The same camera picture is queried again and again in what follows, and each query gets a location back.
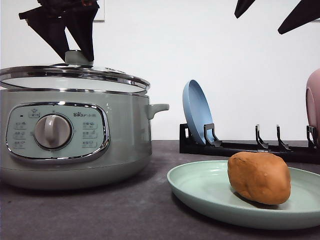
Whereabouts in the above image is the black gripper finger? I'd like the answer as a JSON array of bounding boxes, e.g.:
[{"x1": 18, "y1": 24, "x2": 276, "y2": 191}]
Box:
[
  {"x1": 277, "y1": 0, "x2": 320, "y2": 35},
  {"x1": 234, "y1": 0, "x2": 255, "y2": 18},
  {"x1": 65, "y1": 5, "x2": 100, "y2": 62},
  {"x1": 18, "y1": 6, "x2": 70, "y2": 62}
]

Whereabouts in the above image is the glass steamer lid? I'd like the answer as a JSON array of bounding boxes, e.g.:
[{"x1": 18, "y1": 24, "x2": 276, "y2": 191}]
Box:
[{"x1": 0, "y1": 49, "x2": 150, "y2": 94}]

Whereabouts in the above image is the brown potato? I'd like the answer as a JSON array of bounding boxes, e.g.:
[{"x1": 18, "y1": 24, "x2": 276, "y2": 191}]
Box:
[{"x1": 227, "y1": 151, "x2": 292, "y2": 205}]

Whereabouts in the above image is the green plate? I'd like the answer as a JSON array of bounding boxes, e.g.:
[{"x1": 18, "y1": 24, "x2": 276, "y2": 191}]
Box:
[{"x1": 167, "y1": 160, "x2": 320, "y2": 231}]

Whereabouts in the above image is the pink plate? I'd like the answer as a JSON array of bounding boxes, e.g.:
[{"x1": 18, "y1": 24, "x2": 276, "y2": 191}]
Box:
[{"x1": 306, "y1": 68, "x2": 320, "y2": 148}]

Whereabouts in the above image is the green electric steamer pot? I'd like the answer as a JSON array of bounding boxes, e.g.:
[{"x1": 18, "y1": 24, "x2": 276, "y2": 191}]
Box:
[{"x1": 0, "y1": 88, "x2": 169, "y2": 191}]

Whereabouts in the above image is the blue plate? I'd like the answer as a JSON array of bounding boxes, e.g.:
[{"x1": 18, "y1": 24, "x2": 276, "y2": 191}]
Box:
[{"x1": 182, "y1": 79, "x2": 214, "y2": 144}]

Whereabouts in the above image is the black plate rack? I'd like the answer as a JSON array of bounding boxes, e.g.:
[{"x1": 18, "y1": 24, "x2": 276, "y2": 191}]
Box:
[{"x1": 179, "y1": 123, "x2": 320, "y2": 164}]

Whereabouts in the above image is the grey table mat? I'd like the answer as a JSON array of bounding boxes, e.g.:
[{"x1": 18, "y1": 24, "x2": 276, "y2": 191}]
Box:
[{"x1": 0, "y1": 140, "x2": 320, "y2": 240}]

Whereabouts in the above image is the white wall socket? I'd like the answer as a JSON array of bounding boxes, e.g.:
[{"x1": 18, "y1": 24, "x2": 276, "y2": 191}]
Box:
[{"x1": 93, "y1": 7, "x2": 105, "y2": 23}]

